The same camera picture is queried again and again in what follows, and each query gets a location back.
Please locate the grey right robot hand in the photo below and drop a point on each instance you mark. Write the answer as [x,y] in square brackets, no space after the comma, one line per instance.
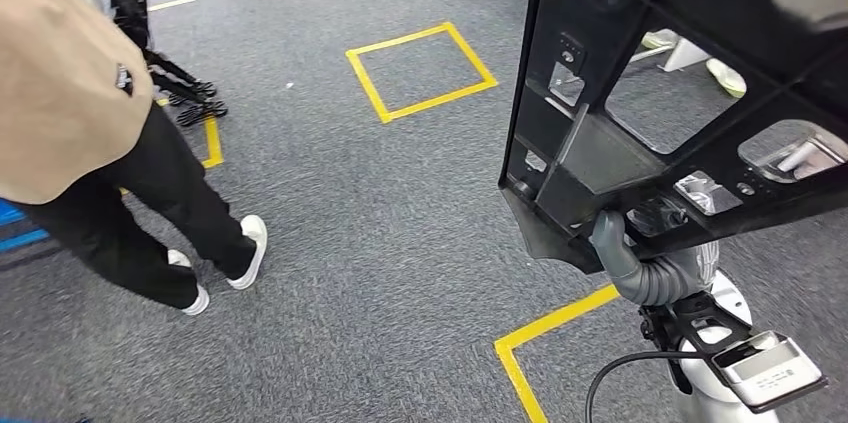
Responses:
[642,284]

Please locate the black plastic panel part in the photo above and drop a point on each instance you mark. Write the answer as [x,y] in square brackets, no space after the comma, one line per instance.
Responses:
[616,162]

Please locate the person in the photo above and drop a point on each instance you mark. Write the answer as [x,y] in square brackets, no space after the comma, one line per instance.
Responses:
[725,79]
[66,89]

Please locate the black tripod stand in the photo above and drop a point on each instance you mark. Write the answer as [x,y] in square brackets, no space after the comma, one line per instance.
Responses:
[132,9]

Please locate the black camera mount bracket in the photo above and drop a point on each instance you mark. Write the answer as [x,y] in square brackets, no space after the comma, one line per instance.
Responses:
[662,324]

